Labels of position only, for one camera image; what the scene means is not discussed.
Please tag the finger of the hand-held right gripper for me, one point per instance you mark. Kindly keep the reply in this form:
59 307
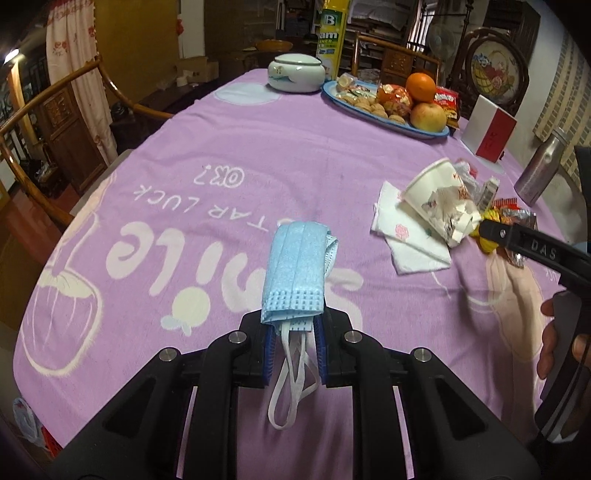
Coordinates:
531 242

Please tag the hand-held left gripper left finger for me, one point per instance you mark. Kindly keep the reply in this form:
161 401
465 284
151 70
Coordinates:
268 355

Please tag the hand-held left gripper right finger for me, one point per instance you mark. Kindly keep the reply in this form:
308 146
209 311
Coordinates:
322 360

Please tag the blue face mask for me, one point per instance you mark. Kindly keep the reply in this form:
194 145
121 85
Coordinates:
293 267

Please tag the white paper cup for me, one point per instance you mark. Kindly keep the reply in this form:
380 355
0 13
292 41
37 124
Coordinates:
429 189

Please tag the person's right hand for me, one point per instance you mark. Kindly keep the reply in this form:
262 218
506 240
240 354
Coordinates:
545 350

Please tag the silver snack wrapper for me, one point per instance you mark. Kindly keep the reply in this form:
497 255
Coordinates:
521 217

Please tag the orange packet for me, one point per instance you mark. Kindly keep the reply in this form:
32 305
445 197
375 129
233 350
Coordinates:
505 203

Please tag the small drink carton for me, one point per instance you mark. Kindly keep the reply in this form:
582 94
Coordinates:
488 194

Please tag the steel water bottle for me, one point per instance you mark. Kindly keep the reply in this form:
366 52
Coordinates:
540 168

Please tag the white and red box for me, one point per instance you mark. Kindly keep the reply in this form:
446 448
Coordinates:
489 131

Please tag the white floral paper napkin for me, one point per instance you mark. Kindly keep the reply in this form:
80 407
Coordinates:
406 251

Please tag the beige checked curtain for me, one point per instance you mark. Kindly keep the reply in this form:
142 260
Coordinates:
570 92

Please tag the apple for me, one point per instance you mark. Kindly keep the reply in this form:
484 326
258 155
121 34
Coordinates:
428 117

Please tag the red snack packet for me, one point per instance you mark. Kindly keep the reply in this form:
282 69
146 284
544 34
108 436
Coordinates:
447 99

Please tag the round embroidered table screen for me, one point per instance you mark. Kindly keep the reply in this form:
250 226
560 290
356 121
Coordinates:
496 69

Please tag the orange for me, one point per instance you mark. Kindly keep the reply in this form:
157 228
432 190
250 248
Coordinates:
421 87

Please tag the orange wrapped snack bag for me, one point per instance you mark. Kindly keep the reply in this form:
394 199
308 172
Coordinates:
392 99

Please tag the pile of walnuts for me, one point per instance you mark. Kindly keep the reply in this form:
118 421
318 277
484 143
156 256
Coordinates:
369 107

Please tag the electric fan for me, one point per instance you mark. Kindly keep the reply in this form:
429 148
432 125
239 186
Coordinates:
442 39

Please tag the carved wooden chair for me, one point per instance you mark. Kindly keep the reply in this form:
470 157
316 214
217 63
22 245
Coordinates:
397 60

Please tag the pile of wrapped candies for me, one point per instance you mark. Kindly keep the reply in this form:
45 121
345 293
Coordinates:
348 83

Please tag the pale blue plastic bag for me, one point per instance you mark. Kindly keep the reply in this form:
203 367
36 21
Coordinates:
25 415

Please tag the blue oval plate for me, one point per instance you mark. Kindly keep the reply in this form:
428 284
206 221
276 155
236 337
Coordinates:
330 91

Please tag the yellow spray can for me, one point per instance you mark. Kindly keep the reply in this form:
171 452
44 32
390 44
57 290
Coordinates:
332 41

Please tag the white ceramic jar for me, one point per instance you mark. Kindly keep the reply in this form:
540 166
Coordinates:
295 74

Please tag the cardboard boxes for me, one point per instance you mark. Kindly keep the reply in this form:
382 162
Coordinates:
198 67

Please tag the carved wooden cabinet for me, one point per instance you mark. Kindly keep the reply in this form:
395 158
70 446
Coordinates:
69 134

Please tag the yellow bowl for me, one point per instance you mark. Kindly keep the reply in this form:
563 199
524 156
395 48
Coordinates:
274 45

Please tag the yellow wooden door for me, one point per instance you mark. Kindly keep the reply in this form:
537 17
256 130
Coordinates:
138 46

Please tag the wooden armchair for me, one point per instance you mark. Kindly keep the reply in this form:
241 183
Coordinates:
55 87

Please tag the floral curtain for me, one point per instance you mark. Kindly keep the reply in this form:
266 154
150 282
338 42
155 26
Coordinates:
74 69

